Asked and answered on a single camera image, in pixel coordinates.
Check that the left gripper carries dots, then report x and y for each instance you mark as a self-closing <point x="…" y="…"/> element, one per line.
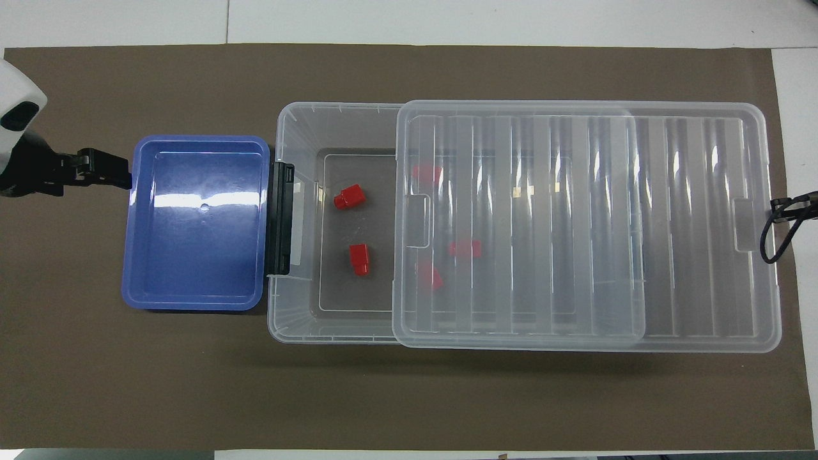
<point x="32" y="169"/>

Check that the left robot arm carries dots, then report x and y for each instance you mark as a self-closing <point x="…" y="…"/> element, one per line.
<point x="16" y="86"/>

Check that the black box latch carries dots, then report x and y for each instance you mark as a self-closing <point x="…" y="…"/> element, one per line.
<point x="282" y="217"/>

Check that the clear plastic storage box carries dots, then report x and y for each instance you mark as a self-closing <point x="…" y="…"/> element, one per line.
<point x="300" y="128"/>

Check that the red block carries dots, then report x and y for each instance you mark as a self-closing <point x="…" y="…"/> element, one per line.
<point x="464" y="249"/>
<point x="427" y="174"/>
<point x="360" y="259"/>
<point x="349" y="197"/>
<point x="431" y="276"/>

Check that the clear plastic box lid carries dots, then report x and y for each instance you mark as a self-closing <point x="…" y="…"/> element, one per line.
<point x="677" y="223"/>

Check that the blue plastic tray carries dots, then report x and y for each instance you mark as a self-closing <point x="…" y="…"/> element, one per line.
<point x="198" y="223"/>

